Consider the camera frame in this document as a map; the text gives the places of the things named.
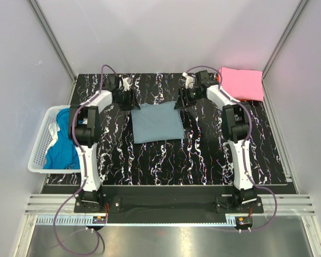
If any right aluminium frame post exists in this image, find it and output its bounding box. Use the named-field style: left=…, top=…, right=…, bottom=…
left=261, top=0, right=311, bottom=81

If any white plastic laundry basket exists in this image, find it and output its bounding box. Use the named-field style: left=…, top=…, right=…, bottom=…
left=27, top=105, right=80, bottom=174

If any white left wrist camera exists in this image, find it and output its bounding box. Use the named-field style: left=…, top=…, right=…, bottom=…
left=121, top=77, right=131, bottom=92

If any orange folded t shirt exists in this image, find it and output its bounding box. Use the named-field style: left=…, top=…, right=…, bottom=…
left=219, top=75, right=264, bottom=101

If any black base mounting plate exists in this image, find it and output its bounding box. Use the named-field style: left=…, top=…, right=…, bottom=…
left=86, top=185, right=264, bottom=220

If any white cloth in basket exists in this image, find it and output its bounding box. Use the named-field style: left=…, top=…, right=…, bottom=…
left=48, top=122, right=60, bottom=148

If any pink folded t shirt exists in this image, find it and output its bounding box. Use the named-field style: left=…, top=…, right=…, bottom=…
left=220, top=67, right=264, bottom=101

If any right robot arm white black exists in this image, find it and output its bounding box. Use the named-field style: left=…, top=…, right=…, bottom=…
left=174, top=70, right=257, bottom=211

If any aluminium frame post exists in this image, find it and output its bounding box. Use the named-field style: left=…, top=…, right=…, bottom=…
left=261, top=0, right=311, bottom=81
left=29, top=0, right=78, bottom=81

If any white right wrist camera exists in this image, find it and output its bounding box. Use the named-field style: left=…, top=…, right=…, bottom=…
left=182, top=72, right=195, bottom=89

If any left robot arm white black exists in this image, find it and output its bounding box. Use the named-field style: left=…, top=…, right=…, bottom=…
left=68, top=74, right=140, bottom=213

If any white slotted cable duct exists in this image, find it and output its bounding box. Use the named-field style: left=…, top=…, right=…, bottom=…
left=36, top=215, right=236, bottom=227

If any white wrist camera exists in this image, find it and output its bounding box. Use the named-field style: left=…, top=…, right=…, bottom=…
left=182, top=72, right=195, bottom=89
left=121, top=77, right=131, bottom=92

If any left aluminium frame post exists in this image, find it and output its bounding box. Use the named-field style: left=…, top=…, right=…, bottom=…
left=29, top=0, right=78, bottom=81

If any bright blue t shirt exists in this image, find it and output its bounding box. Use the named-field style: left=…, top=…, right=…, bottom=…
left=43, top=108, right=80, bottom=169

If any grey-blue t shirt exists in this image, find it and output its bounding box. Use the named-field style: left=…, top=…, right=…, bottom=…
left=131, top=101, right=185, bottom=144

